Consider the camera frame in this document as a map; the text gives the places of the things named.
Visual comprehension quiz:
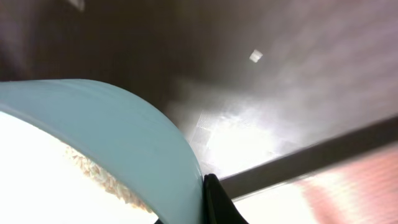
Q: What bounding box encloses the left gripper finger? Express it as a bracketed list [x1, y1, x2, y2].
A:
[203, 174, 248, 224]

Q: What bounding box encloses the light blue rice bowl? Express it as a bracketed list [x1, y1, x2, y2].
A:
[1, 79, 205, 224]

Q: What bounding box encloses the brown serving tray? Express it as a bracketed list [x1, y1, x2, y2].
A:
[1, 1, 397, 197]

